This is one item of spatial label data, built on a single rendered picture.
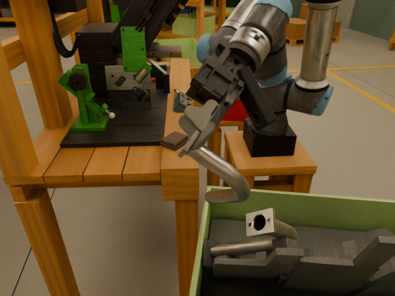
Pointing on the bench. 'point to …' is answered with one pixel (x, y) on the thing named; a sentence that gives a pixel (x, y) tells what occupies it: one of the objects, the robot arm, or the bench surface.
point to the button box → (180, 103)
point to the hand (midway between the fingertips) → (197, 147)
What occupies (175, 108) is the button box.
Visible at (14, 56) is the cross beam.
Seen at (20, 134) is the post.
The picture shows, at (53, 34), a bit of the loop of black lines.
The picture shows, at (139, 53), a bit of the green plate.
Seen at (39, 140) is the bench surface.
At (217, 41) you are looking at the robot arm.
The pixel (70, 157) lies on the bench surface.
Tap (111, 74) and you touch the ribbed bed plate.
